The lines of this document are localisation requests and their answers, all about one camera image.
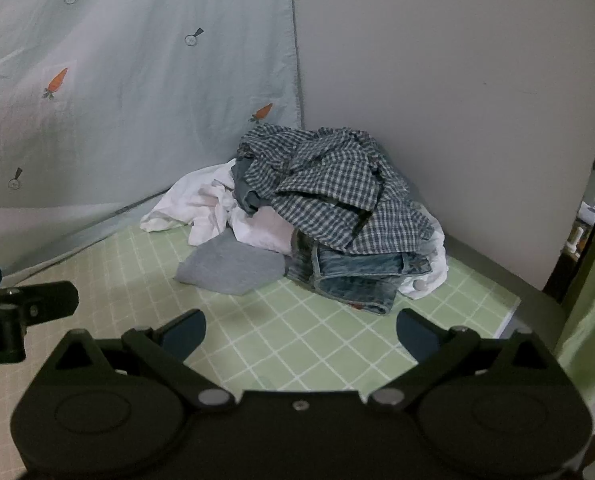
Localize dark plaid shirt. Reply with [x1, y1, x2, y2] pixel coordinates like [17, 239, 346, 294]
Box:
[236, 124, 445, 256]

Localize blue denim jeans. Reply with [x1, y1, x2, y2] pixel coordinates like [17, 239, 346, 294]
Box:
[284, 230, 441, 316]

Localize pale blue carrot-print quilt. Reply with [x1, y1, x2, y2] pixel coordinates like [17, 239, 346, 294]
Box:
[0, 0, 303, 276]

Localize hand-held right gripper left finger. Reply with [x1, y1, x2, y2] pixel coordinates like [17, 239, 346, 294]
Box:
[52, 309, 238, 408]

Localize white crumpled garment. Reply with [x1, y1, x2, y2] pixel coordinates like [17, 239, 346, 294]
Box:
[140, 160, 451, 301]

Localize dark grey-blue garment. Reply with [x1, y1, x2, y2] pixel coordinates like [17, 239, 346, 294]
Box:
[230, 157, 273, 216]

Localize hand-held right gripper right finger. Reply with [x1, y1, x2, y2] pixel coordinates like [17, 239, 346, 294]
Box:
[367, 309, 553, 408]

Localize light grey garment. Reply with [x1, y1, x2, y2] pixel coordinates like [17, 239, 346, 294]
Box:
[174, 237, 285, 296]

